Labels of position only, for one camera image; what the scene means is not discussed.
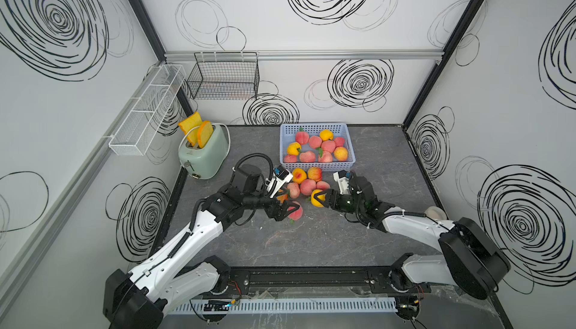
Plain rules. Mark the black wire wall basket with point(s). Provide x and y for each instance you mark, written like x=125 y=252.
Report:
x=224 y=76

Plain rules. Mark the front yellow toast slice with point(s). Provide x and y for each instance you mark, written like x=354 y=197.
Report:
x=204 y=134

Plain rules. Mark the orange yellow peach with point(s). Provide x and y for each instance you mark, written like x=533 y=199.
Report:
x=341 y=154

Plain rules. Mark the red yellow peach by basket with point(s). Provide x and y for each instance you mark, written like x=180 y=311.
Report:
x=315 y=174

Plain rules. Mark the red orange peach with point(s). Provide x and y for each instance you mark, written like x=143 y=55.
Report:
x=324 y=156

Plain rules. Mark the mint green toaster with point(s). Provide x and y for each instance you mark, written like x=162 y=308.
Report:
x=205 y=163

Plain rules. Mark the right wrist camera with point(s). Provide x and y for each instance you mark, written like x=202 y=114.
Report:
x=342 y=178

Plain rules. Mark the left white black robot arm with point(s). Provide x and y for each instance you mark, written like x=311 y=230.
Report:
x=142 y=297

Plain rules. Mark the light blue plastic basket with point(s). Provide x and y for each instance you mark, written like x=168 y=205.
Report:
x=340 y=130

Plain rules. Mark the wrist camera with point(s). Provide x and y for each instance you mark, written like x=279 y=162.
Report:
x=280 y=177
x=342 y=178

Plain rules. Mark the pale pink peach middle left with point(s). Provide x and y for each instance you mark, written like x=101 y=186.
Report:
x=294 y=190

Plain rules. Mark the pink peach with leaf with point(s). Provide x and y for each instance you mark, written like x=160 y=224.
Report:
x=322 y=185

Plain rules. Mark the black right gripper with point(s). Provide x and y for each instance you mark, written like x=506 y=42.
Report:
x=318 y=198

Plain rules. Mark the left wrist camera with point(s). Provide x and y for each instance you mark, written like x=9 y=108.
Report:
x=280 y=177

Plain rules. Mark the white wire wall shelf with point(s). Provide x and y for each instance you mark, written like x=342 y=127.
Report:
x=154 y=98

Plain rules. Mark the white slotted cable duct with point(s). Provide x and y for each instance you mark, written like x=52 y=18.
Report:
x=288 y=306

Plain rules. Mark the rear yellow toast slice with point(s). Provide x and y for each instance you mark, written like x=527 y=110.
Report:
x=190 y=126

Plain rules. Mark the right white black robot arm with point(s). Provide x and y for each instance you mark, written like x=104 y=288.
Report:
x=465 y=256

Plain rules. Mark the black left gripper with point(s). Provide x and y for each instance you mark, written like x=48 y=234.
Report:
x=272 y=211

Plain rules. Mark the orange peach left of pile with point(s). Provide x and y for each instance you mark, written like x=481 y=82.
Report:
x=282 y=196

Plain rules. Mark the dark pink peach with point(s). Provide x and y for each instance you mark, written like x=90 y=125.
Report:
x=290 y=158

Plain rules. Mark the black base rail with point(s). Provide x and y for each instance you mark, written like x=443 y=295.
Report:
x=379 y=279

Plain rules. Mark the yellow toast slice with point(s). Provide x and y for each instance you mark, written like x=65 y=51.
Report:
x=204 y=134
x=190 y=126

